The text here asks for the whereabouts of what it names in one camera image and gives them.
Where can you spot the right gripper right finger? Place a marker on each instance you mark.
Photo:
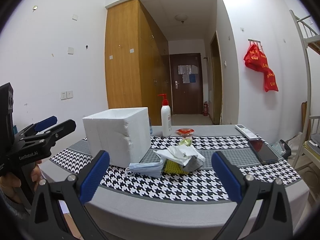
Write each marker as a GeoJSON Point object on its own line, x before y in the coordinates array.
{"type": "Point", "coordinates": [274, 220]}

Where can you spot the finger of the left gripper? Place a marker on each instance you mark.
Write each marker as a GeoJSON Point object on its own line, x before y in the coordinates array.
{"type": "Point", "coordinates": [45, 124]}
{"type": "Point", "coordinates": [59, 131]}

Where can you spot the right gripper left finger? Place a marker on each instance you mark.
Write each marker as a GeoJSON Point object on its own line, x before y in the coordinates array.
{"type": "Point", "coordinates": [47, 220]}

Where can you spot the grey cloth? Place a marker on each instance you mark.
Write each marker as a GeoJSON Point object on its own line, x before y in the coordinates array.
{"type": "Point", "coordinates": [193, 164]}

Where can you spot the blue surgical face mask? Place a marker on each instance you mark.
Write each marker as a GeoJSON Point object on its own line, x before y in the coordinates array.
{"type": "Point", "coordinates": [153, 170]}

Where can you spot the white tissue paper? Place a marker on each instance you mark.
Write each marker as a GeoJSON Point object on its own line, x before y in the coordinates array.
{"type": "Point", "coordinates": [180, 154]}

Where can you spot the green plastic snack bag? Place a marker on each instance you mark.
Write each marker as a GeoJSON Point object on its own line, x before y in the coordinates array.
{"type": "Point", "coordinates": [186, 142]}

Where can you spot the yellow mesh sponge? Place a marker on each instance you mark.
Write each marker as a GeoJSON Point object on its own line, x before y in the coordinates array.
{"type": "Point", "coordinates": [171, 167]}

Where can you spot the person's left hand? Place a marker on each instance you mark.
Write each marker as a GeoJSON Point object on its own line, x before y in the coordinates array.
{"type": "Point", "coordinates": [20, 186]}

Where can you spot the black smartphone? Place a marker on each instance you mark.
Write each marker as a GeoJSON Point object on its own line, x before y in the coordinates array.
{"type": "Point", "coordinates": [264, 154]}

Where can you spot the white styrofoam box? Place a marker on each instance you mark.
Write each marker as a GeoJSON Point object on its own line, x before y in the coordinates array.
{"type": "Point", "coordinates": [124, 133]}

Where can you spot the houndstooth table mat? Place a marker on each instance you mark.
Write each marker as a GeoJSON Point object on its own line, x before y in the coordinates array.
{"type": "Point", "coordinates": [201, 185]}

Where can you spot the white remote control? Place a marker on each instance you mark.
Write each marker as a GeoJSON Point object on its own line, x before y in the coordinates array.
{"type": "Point", "coordinates": [246, 132]}

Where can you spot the wooden wardrobe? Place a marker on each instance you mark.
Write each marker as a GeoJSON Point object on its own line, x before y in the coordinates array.
{"type": "Point", "coordinates": [137, 66]}

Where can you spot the white lotion pump bottle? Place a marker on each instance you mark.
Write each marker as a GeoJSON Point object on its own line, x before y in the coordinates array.
{"type": "Point", "coordinates": [165, 116]}

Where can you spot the red snack packet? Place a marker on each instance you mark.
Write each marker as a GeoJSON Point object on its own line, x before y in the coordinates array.
{"type": "Point", "coordinates": [184, 132]}

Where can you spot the red fire extinguisher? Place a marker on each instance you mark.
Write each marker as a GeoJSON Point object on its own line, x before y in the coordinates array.
{"type": "Point", "coordinates": [205, 108]}

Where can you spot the dark brown entrance door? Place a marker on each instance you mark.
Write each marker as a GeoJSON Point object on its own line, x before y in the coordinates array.
{"type": "Point", "coordinates": [187, 83]}

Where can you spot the brown side door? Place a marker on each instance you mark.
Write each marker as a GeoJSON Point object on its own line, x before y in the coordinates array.
{"type": "Point", "coordinates": [217, 80]}

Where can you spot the ceiling lamp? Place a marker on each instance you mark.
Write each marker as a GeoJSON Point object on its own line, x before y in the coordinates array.
{"type": "Point", "coordinates": [181, 18]}

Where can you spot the red hanging banner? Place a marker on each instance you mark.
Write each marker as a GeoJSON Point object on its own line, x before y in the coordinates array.
{"type": "Point", "coordinates": [256, 60]}

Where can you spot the wall socket and switch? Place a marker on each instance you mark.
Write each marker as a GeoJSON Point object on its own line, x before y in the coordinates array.
{"type": "Point", "coordinates": [66, 95]}

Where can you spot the metal bunk bed frame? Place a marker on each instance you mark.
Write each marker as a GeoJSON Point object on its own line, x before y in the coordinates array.
{"type": "Point", "coordinates": [309, 38]}

